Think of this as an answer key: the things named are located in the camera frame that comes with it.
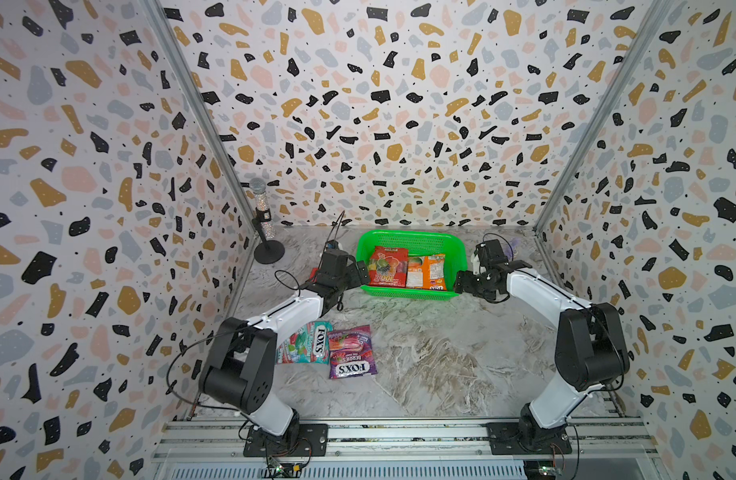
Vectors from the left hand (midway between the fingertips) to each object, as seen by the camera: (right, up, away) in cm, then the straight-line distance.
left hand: (357, 268), depth 92 cm
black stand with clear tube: (-35, +6, +21) cm, 41 cm away
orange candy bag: (+25, -2, +10) cm, 27 cm away
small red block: (-9, 0, -20) cm, 22 cm away
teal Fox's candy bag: (-14, -22, -4) cm, 26 cm away
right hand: (+33, -6, +3) cm, 34 cm away
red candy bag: (+9, 0, +12) cm, 15 cm away
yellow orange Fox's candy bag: (+19, -2, +11) cm, 22 cm away
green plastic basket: (+21, +9, +25) cm, 34 cm away
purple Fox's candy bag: (-1, -24, -5) cm, 25 cm away
